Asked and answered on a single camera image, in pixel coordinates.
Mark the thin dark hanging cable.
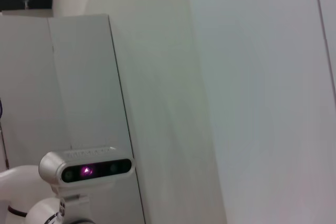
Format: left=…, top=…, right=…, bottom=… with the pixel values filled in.
left=0, top=98, right=10, bottom=170

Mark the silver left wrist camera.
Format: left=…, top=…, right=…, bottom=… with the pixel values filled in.
left=38, top=146, right=136, bottom=191

